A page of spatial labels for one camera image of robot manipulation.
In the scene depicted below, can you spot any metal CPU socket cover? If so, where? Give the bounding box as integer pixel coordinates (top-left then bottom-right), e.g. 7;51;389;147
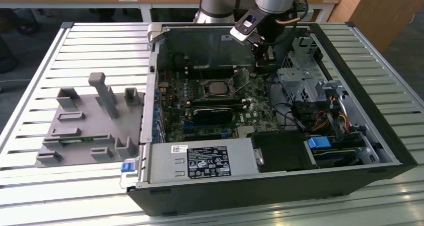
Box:
231;68;253;88

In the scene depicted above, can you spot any silver square CPU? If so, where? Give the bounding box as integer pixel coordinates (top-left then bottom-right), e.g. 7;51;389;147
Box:
207;80;231;94

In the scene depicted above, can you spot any black RAM slot bank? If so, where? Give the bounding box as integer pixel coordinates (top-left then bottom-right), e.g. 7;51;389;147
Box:
189;98;247;109
191;64;241;79

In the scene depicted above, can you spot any black CPU socket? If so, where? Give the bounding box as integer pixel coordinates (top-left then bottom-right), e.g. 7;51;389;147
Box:
200;78;237;99

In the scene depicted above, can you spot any silver metal drive cage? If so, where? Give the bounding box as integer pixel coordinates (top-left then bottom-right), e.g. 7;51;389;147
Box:
276;36;348;103

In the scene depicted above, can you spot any green motherboard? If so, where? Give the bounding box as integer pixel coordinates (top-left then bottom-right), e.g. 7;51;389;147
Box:
155;67;285;144

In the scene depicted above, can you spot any brown wooden cabinet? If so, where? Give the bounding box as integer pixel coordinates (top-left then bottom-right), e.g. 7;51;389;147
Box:
327;0;424;54

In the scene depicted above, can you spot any black graphics card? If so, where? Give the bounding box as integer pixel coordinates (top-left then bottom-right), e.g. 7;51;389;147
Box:
192;106;235;124

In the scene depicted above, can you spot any silver chipset heatsink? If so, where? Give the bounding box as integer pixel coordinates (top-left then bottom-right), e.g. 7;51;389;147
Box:
236;125;257;139

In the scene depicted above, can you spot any blue disk carrier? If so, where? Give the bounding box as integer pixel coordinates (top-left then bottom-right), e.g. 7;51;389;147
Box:
307;136;331;152

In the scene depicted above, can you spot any black plastic shroud box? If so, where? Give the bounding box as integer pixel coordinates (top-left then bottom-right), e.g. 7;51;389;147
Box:
248;131;320;173

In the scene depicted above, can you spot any black chair base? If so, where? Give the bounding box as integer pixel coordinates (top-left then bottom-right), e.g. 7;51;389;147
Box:
88;8;115;23

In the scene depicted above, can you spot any black hard disk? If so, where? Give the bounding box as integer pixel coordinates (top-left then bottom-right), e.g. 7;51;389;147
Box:
313;149;361;166

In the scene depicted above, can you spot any silver power supply unit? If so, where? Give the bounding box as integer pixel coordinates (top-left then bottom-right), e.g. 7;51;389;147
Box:
147;138;260;183

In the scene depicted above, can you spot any grey plastic parts rack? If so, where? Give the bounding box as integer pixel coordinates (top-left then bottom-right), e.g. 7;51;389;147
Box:
35;72;147;168

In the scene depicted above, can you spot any black open PC case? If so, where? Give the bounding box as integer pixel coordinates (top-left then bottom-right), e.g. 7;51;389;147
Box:
127;22;419;217

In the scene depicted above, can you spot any green RAM stick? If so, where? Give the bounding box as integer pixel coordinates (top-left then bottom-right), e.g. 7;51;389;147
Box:
59;135;108;145

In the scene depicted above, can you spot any black mesh waste bin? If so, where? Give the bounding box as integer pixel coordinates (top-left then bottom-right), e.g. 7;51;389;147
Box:
8;8;43;35

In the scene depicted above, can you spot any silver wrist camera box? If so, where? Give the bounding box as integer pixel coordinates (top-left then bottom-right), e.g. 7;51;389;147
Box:
229;8;263;42

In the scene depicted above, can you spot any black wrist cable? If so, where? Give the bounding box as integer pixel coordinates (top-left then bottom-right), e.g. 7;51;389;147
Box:
275;0;309;27

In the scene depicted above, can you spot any grey case handle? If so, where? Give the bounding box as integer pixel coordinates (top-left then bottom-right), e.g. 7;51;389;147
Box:
147;23;167;43

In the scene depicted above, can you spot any black internal cable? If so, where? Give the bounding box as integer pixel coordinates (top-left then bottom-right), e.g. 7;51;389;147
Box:
269;102;313;133

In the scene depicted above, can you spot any orange yellow wire bundle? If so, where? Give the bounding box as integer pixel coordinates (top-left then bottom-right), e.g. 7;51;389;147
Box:
313;111;352;133

